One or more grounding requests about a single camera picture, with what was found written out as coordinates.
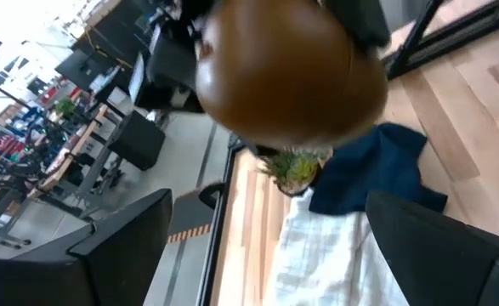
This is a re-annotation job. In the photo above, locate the small potted succulent plant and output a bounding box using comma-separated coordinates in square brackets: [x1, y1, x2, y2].
[259, 146, 333, 197]

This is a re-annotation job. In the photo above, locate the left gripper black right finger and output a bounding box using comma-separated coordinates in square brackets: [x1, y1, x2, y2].
[366, 190, 499, 306]

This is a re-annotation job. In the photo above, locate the dark navy cloth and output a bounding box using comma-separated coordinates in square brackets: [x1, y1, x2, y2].
[308, 122, 449, 216]

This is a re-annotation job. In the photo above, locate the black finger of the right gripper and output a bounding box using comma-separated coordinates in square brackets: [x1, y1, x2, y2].
[323, 0, 391, 48]
[179, 0, 216, 25]

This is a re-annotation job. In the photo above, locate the black computer case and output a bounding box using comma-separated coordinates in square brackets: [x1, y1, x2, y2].
[107, 110, 167, 171]

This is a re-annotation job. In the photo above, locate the white checked cloth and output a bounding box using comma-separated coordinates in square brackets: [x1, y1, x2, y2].
[264, 189, 410, 306]

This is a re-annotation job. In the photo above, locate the brown round toy kiwi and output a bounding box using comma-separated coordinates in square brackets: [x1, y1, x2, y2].
[194, 0, 389, 148]

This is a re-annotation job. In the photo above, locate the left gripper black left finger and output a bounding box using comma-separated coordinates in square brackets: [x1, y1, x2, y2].
[65, 189, 174, 306]

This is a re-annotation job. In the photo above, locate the black mat with striped edges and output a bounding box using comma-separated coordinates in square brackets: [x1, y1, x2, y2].
[166, 189, 214, 246]

